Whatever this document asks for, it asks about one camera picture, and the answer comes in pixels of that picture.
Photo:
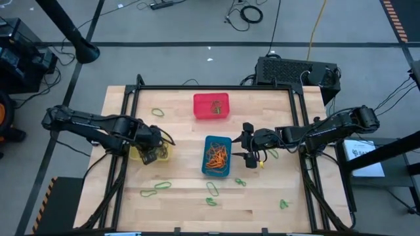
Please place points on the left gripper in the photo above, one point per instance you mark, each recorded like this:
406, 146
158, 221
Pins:
147, 137

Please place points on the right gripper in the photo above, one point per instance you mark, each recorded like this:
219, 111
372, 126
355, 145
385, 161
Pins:
265, 139

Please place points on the dark brown rubber band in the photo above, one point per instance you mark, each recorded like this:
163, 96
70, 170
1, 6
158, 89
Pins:
162, 152
160, 155
165, 149

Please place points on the orange rubber band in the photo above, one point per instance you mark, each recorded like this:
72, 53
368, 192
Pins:
217, 144
216, 154
220, 158
212, 161
216, 164
214, 171
222, 163
219, 149
211, 153

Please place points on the blue plastic basket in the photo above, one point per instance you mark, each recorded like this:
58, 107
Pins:
206, 139

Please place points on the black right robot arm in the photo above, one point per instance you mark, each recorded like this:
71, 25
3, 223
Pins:
328, 131

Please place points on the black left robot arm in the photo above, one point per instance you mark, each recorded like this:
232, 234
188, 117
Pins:
98, 123

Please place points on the yellow plastic basket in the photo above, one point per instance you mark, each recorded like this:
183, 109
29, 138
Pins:
133, 156

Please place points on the yellow label tag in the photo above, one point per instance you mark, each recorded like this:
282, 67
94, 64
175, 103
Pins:
261, 164

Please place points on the red plastic basket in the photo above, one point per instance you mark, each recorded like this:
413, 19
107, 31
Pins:
203, 106

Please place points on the small black knob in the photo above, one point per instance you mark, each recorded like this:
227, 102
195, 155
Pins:
316, 119

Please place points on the black computer case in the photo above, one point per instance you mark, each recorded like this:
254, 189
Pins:
282, 70

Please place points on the black hazard-striped floor mat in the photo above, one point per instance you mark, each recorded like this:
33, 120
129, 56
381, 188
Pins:
410, 16
62, 206

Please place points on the white booklet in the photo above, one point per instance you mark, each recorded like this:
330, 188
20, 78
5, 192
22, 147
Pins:
364, 160

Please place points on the black orange wheeled device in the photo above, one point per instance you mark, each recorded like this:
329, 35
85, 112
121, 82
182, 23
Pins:
8, 131

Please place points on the black power strip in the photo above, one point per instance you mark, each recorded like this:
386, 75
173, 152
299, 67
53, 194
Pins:
161, 5

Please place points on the black floor stand pole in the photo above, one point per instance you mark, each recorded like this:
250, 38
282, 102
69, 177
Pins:
65, 26

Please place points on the black side cart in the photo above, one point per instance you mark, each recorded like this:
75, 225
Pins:
397, 178

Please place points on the black equipment rack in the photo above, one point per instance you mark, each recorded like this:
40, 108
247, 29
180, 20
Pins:
19, 65

